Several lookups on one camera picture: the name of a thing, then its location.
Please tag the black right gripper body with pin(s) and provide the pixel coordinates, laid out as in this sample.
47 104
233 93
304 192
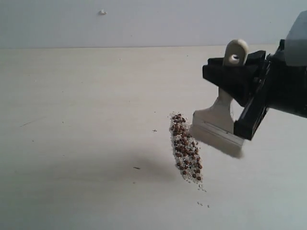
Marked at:
281 87

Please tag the wide white-bristle paint brush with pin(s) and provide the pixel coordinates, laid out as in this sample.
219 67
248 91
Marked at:
214 126

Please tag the scattered brown pellets and rice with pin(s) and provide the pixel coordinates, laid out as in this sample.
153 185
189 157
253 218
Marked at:
186 150

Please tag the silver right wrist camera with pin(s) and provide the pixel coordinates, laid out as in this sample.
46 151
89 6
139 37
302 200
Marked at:
295 47

